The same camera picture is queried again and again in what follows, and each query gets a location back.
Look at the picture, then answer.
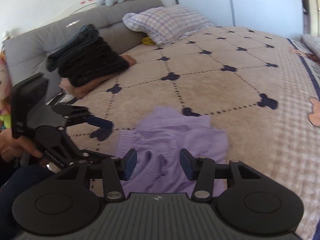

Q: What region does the purple knit sweater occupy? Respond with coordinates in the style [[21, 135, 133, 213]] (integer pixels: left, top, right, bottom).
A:
[[116, 107, 229, 195]]

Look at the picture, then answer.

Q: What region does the stack of dark clothes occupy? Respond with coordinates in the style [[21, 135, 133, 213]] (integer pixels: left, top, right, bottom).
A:
[[46, 24, 129, 87]]

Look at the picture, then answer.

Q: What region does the person's left hand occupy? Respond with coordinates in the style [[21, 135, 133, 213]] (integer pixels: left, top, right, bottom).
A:
[[1, 128, 42, 162]]

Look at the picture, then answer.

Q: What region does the colourful plush doll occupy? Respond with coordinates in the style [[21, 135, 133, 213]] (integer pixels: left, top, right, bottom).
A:
[[0, 50, 12, 131]]

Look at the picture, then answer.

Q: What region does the grey padded headboard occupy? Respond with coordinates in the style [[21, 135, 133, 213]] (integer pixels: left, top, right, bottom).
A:
[[4, 0, 163, 100]]

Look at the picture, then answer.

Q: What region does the beige patterned bed blanket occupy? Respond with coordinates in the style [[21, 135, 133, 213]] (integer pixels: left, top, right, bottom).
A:
[[68, 27, 319, 239]]

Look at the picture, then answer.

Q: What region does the yellow small cloth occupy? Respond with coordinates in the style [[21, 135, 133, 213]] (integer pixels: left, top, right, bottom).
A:
[[141, 37, 156, 46]]

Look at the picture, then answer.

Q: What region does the checked purple pillow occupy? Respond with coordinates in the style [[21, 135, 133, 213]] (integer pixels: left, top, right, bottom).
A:
[[123, 4, 214, 46]]

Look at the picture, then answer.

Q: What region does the folded checked quilt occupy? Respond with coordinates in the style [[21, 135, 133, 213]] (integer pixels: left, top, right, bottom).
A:
[[302, 34, 320, 58]]

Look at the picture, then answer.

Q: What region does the white and teal wardrobe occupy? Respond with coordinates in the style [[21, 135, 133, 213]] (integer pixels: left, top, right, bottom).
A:
[[177, 0, 304, 39]]

